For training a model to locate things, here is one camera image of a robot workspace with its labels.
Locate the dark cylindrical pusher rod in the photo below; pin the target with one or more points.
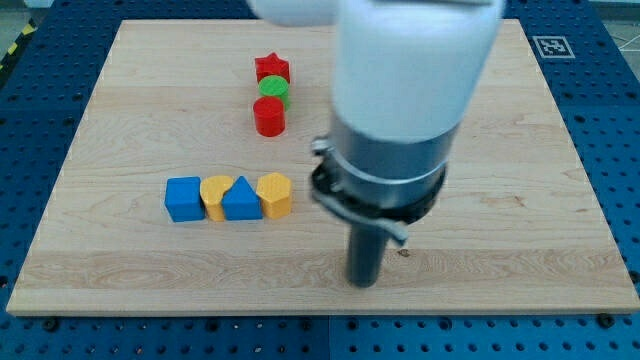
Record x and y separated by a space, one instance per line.
365 253

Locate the silver flange with black ring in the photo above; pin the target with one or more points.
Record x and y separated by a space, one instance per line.
397 180

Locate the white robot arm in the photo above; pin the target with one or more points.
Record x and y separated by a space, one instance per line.
404 73

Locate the yellow hexagon block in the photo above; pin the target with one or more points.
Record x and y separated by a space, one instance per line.
275 193

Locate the blue triangle block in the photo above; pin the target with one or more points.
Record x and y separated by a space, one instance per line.
241 202

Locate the red cylinder block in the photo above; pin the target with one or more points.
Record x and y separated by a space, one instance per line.
269 116

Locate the green cylinder block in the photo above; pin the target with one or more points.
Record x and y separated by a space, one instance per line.
275 86

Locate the yellow half-round block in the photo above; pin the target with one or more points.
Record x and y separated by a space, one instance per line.
212 192

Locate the red star block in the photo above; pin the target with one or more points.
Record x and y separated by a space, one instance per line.
272 64

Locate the blue cube block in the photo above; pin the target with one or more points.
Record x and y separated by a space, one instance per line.
182 199

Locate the wooden board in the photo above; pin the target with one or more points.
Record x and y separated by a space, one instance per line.
516 228

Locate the fiducial marker tag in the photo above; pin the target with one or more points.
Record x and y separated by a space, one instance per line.
553 47

